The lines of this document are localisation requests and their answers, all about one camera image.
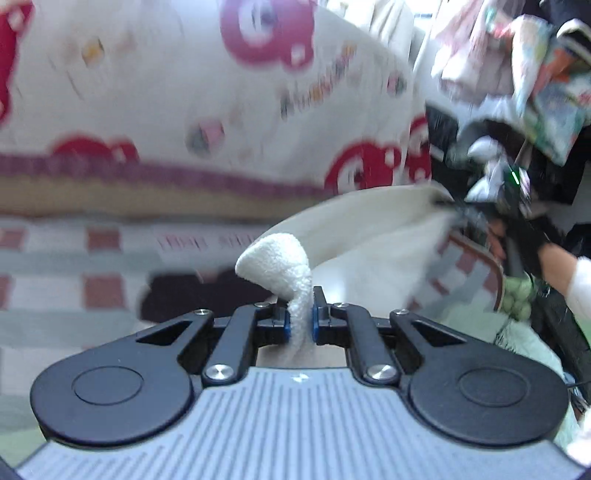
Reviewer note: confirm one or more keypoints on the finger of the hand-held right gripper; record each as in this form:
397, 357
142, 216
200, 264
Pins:
455, 210

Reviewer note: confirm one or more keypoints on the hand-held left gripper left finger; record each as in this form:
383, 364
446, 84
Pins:
280, 325

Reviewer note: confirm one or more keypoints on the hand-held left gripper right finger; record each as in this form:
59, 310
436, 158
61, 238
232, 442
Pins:
319, 323

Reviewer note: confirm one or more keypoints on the cream fleece garment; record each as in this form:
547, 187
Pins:
369, 240

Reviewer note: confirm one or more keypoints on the person's right forearm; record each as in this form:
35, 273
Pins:
579, 286

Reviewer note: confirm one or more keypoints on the person's right hand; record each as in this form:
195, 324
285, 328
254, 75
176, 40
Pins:
556, 270

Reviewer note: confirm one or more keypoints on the green bobble cushion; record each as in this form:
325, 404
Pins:
519, 295

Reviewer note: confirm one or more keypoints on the light green fluffy mat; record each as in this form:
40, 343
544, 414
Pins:
531, 350

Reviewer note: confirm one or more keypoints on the beige cloth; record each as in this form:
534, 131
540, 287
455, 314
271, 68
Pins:
388, 23

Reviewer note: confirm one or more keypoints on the checkered rug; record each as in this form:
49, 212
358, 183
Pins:
46, 332

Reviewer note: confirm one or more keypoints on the bear print quilt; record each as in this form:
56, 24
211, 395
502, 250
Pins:
161, 92

